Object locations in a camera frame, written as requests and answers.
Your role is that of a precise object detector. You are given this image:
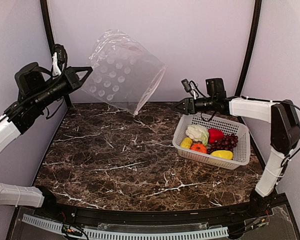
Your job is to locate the yellow toy mango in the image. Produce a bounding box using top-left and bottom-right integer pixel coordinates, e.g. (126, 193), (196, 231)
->
(210, 150), (234, 160)

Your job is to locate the black corner post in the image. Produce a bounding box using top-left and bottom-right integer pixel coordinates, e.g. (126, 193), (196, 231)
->
(39, 0), (72, 109)
(234, 0), (262, 96)

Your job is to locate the white slotted cable duct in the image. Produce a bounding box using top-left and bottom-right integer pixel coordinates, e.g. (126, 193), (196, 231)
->
(22, 214), (229, 240)

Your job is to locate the black left corner post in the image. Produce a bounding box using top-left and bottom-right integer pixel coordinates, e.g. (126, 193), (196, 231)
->
(39, 0), (72, 109)

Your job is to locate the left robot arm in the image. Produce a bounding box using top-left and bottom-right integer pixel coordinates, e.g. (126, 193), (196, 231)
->
(0, 62), (93, 218)

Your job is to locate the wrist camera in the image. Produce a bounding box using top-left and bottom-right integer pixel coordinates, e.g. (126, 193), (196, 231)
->
(181, 79), (199, 100)
(52, 44), (68, 77)

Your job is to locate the yellow toy corn cob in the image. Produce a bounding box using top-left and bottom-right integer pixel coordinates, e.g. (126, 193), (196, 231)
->
(180, 137), (193, 149)

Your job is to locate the clear zip top bag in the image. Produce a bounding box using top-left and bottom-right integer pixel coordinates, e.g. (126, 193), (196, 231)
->
(82, 29), (167, 116)

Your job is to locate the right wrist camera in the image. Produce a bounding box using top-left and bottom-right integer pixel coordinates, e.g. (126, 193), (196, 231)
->
(181, 79), (199, 100)

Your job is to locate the black right corner post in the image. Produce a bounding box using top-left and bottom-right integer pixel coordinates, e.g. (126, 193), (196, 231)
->
(234, 0), (262, 96)

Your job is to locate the red toy bell pepper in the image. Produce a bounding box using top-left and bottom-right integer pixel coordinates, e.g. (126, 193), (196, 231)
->
(208, 128), (225, 144)

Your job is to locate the black front rail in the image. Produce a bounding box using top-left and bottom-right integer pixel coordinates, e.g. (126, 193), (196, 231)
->
(33, 192), (288, 228)

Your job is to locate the white toy cauliflower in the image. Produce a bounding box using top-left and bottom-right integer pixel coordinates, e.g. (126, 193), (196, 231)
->
(185, 124), (210, 147)

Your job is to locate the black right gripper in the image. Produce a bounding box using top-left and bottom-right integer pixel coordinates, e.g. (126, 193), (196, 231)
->
(171, 95), (216, 115)

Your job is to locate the purple toy grape bunch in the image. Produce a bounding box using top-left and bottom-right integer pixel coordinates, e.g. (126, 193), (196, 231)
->
(207, 134), (238, 154)

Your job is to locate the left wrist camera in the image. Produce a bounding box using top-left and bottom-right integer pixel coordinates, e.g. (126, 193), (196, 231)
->
(52, 44), (68, 77)

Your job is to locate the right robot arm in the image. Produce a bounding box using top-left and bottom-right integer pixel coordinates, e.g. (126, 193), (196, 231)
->
(172, 78), (300, 198)

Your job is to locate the white perforated plastic basket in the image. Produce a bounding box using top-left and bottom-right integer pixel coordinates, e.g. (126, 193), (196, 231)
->
(172, 113), (251, 170)

